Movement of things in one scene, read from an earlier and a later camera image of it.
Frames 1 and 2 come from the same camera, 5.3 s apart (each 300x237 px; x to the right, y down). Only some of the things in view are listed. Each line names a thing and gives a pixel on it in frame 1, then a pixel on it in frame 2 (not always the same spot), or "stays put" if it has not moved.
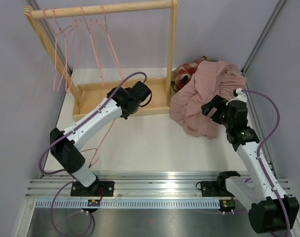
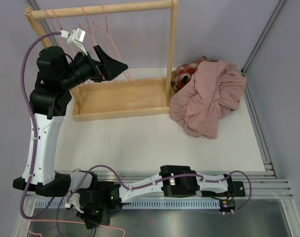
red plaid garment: [184, 72] stays put
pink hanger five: [99, 144] → [76, 222]
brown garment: [174, 88] stays put
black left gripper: [126, 116] → [111, 67]
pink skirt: [213, 78] stays put
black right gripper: [217, 102] → [89, 217]
